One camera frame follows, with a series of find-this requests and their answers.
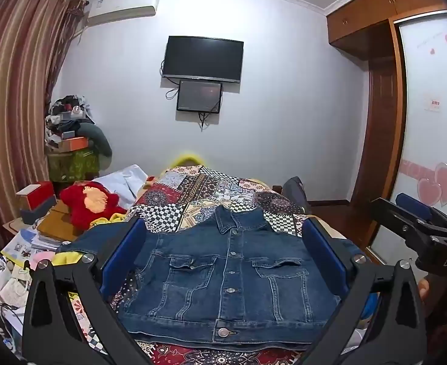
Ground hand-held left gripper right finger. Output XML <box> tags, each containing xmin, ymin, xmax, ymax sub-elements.
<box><xmin>301</xmin><ymin>217</ymin><xmax>427</xmax><ymax>365</ymax></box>

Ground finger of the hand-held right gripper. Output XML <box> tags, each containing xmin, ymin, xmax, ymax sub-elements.
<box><xmin>372</xmin><ymin>197</ymin><xmax>447</xmax><ymax>245</ymax></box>
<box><xmin>396</xmin><ymin>193</ymin><xmax>447</xmax><ymax>233</ymax></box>

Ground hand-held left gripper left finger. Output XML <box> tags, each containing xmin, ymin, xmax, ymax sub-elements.
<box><xmin>22</xmin><ymin>217</ymin><xmax>152</xmax><ymax>365</ymax></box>

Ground blue denim jacket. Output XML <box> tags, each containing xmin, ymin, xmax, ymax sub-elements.
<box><xmin>56</xmin><ymin>205</ymin><xmax>365</xmax><ymax>350</ymax></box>

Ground red plush toy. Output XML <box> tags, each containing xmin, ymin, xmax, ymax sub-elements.
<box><xmin>59</xmin><ymin>181</ymin><xmax>127</xmax><ymax>231</ymax></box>

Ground yellow cloth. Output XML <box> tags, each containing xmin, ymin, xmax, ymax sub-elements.
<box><xmin>52</xmin><ymin>216</ymin><xmax>130</xmax><ymax>267</ymax></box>

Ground white door with heart stickers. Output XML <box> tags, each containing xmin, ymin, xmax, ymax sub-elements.
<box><xmin>372</xmin><ymin>15</ymin><xmax>447</xmax><ymax>265</ymax></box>

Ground white cloth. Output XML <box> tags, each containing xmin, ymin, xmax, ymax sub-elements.
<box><xmin>92</xmin><ymin>164</ymin><xmax>149</xmax><ymax>208</ymax></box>

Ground dark backpack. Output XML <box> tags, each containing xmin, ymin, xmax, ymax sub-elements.
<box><xmin>282</xmin><ymin>176</ymin><xmax>312</xmax><ymax>214</ymax></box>

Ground brown cardboard box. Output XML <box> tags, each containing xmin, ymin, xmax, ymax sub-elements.
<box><xmin>37</xmin><ymin>200</ymin><xmax>92</xmax><ymax>242</ymax></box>

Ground green patterned cloth cabinet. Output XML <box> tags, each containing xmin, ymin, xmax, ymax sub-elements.
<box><xmin>47</xmin><ymin>148</ymin><xmax>101</xmax><ymax>183</ymax></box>

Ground stack of papers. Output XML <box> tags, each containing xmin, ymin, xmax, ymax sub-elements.
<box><xmin>0</xmin><ymin>228</ymin><xmax>72</xmax><ymax>267</ymax></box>

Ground patchwork printed blanket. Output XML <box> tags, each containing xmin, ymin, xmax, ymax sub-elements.
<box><xmin>68</xmin><ymin>163</ymin><xmax>361</xmax><ymax>365</ymax></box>

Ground red box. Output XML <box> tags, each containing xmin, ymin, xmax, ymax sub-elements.
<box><xmin>16</xmin><ymin>180</ymin><xmax>55</xmax><ymax>210</ymax></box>

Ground yellow headboard cushion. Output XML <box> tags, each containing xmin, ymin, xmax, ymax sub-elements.
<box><xmin>169</xmin><ymin>151</ymin><xmax>206</xmax><ymax>169</ymax></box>

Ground grey neck pillow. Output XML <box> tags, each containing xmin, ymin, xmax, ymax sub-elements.
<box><xmin>80</xmin><ymin>122</ymin><xmax>113</xmax><ymax>159</ymax></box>

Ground orange box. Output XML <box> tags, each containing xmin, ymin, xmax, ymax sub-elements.
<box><xmin>57</xmin><ymin>136</ymin><xmax>90</xmax><ymax>153</ymax></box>

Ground white paper bags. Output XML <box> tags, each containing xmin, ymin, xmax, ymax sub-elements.
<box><xmin>0</xmin><ymin>255</ymin><xmax>33</xmax><ymax>309</ymax></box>

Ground pile of clutter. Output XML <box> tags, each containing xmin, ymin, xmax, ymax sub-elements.
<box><xmin>45</xmin><ymin>94</ymin><xmax>95</xmax><ymax>149</ymax></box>

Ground striped brown curtain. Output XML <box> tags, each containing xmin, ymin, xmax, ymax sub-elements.
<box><xmin>0</xmin><ymin>0</ymin><xmax>88</xmax><ymax>244</ymax></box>

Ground brown wooden wardrobe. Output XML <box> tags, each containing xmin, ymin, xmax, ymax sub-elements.
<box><xmin>324</xmin><ymin>0</ymin><xmax>447</xmax><ymax>207</ymax></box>

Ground white air conditioner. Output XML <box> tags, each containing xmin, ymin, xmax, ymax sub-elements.
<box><xmin>87</xmin><ymin>0</ymin><xmax>159</xmax><ymax>28</ymax></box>

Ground small black wall monitor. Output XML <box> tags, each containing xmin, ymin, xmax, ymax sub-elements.
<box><xmin>176</xmin><ymin>79</ymin><xmax>224</xmax><ymax>115</ymax></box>

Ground black wall television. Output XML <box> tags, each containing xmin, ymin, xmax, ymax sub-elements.
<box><xmin>161</xmin><ymin>35</ymin><xmax>244</xmax><ymax>84</ymax></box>

